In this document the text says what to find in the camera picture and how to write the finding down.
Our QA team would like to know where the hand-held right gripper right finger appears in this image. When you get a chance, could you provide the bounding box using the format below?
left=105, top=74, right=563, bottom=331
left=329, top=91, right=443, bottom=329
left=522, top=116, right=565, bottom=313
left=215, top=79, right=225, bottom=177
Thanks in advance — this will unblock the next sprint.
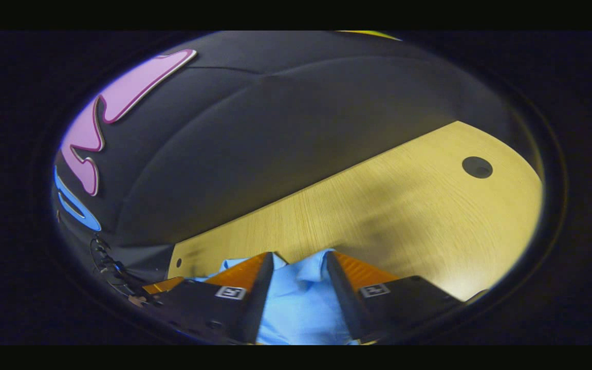
left=326, top=250, right=466, bottom=344

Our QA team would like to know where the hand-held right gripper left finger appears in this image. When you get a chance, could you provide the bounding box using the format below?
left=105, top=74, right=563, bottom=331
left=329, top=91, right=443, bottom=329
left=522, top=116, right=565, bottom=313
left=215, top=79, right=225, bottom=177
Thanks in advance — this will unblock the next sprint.
left=142, top=251, right=274, bottom=344

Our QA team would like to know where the light blue polo T-shirt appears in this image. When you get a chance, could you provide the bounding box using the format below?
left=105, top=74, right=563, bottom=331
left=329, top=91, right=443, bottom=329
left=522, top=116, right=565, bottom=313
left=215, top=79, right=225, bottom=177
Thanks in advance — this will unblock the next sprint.
left=193, top=248, right=361, bottom=345

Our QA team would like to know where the black backdrop cloth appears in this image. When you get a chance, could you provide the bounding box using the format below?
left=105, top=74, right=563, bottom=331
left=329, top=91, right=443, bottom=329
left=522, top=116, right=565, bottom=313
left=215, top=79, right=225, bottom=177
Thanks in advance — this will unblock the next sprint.
left=52, top=31, right=512, bottom=281

